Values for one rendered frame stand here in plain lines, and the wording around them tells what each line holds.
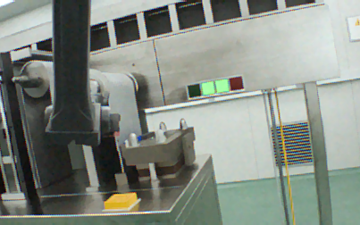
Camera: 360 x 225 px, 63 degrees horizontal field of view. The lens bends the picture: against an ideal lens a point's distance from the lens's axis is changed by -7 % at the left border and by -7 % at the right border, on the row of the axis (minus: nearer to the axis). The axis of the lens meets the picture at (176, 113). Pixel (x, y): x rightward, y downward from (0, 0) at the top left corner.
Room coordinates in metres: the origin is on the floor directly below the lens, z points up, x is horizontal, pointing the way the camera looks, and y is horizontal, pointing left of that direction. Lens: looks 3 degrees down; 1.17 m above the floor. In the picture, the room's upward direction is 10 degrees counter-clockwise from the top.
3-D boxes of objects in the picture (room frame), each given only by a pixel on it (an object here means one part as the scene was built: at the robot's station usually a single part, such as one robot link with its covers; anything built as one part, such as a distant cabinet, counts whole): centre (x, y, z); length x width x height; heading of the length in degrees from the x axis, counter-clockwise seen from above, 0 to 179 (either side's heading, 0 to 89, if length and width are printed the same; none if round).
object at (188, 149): (1.20, -0.02, 0.96); 0.10 x 0.03 x 0.11; 164
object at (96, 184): (1.07, 0.33, 1.05); 0.06 x 0.05 x 0.31; 164
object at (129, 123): (1.20, 0.20, 1.11); 0.23 x 0.01 x 0.18; 164
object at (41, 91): (1.30, 0.49, 1.33); 0.25 x 0.14 x 0.14; 164
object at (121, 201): (0.84, 0.20, 0.91); 0.07 x 0.07 x 0.02; 74
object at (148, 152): (1.21, 0.07, 1.00); 0.40 x 0.16 x 0.06; 164
